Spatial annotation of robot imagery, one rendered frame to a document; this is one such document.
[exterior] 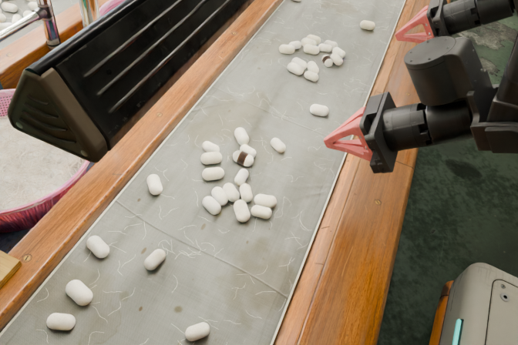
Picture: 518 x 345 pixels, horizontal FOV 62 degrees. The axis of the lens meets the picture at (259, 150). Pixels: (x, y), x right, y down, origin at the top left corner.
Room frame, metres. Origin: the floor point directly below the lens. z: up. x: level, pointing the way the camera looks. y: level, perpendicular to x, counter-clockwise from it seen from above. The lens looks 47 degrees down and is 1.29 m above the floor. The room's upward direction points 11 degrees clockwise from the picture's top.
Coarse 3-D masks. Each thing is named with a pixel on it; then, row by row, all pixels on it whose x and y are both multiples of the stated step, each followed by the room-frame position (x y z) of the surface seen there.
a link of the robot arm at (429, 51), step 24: (432, 48) 0.44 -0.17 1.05; (456, 48) 0.42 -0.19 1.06; (432, 72) 0.41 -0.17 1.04; (456, 72) 0.41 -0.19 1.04; (480, 72) 0.42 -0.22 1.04; (432, 96) 0.41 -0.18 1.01; (456, 96) 0.41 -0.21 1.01; (480, 96) 0.40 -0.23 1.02; (480, 120) 0.38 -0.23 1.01; (480, 144) 0.37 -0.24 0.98; (504, 144) 0.35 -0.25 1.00
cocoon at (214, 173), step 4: (208, 168) 0.45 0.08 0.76; (212, 168) 0.45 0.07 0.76; (216, 168) 0.45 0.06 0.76; (220, 168) 0.45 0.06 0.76; (204, 172) 0.44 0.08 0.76; (208, 172) 0.44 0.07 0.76; (212, 172) 0.44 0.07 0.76; (216, 172) 0.44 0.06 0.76; (220, 172) 0.44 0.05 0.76; (204, 176) 0.43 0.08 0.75; (208, 176) 0.43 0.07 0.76; (212, 176) 0.44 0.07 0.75; (216, 176) 0.44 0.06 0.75; (220, 176) 0.44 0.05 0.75; (208, 180) 0.44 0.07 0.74
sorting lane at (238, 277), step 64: (320, 0) 1.13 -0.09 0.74; (384, 0) 1.20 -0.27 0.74; (256, 64) 0.78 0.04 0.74; (320, 64) 0.83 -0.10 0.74; (192, 128) 0.55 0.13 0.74; (256, 128) 0.58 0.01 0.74; (320, 128) 0.62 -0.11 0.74; (128, 192) 0.39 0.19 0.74; (192, 192) 0.41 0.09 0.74; (256, 192) 0.43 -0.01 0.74; (320, 192) 0.46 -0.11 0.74; (128, 256) 0.28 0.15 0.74; (192, 256) 0.30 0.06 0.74; (256, 256) 0.32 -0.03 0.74; (128, 320) 0.20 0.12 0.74; (192, 320) 0.21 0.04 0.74; (256, 320) 0.23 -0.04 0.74
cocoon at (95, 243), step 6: (90, 240) 0.28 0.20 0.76; (96, 240) 0.28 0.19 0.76; (102, 240) 0.29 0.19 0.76; (90, 246) 0.28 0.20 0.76; (96, 246) 0.28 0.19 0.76; (102, 246) 0.28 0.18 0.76; (108, 246) 0.28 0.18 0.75; (96, 252) 0.27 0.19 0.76; (102, 252) 0.27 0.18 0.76; (108, 252) 0.28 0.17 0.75
